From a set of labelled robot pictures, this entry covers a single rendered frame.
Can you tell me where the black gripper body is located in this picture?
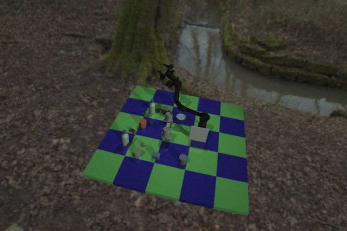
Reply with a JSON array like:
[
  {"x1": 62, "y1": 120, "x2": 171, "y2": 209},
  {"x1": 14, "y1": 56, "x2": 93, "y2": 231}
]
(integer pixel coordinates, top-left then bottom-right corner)
[{"x1": 160, "y1": 64, "x2": 173, "y2": 80}]

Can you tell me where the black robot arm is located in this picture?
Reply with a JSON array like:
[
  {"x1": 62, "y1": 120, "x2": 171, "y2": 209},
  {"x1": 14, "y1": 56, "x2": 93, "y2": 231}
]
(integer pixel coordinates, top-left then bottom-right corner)
[{"x1": 165, "y1": 75, "x2": 210, "y2": 128}]

